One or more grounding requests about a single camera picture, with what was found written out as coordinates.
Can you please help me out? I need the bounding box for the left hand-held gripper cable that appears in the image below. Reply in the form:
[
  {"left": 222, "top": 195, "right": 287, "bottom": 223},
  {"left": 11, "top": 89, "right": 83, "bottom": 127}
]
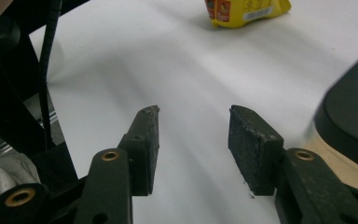
[{"left": 37, "top": 0, "right": 63, "bottom": 150}]

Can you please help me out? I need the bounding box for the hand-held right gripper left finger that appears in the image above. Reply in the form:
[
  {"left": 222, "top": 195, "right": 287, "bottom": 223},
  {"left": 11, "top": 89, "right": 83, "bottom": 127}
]
[{"left": 117, "top": 105, "right": 161, "bottom": 197}]

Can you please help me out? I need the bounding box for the clear jar with black lid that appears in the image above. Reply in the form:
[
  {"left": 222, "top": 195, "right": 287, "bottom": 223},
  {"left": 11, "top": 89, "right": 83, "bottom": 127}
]
[{"left": 302, "top": 43, "right": 358, "bottom": 198}]

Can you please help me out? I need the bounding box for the green and yellow spout pouch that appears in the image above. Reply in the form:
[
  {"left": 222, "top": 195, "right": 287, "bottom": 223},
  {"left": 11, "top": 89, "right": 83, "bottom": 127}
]
[{"left": 204, "top": 0, "right": 293, "bottom": 30}]

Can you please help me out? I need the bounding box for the metal floor rail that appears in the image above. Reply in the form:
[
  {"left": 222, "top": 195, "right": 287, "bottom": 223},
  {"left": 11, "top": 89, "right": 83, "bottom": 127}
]
[{"left": 0, "top": 110, "right": 59, "bottom": 160}]

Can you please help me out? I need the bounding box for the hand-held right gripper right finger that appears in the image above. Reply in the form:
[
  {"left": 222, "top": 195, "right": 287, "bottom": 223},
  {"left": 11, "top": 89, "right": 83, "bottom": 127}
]
[{"left": 227, "top": 105, "right": 285, "bottom": 197}]

